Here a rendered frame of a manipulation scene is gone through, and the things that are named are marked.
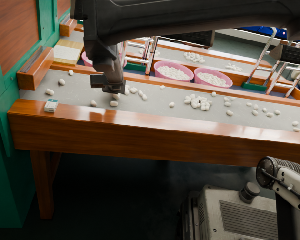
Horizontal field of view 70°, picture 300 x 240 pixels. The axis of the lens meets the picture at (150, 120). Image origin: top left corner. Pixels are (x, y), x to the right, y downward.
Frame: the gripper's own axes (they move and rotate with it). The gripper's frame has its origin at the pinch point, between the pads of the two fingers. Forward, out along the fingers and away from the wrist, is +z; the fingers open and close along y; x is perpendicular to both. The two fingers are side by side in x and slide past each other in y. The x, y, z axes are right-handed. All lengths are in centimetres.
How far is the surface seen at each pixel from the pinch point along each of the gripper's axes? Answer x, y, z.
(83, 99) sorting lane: 7.8, 12.8, -6.5
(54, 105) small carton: 13.4, 21.6, -19.6
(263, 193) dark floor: 59, -131, 48
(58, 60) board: -13.5, 29.5, 11.9
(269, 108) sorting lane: -2, -95, 6
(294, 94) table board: -24, -145, 37
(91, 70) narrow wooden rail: -10.2, 12.0, 10.1
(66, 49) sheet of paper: -23.7, 28.5, 23.2
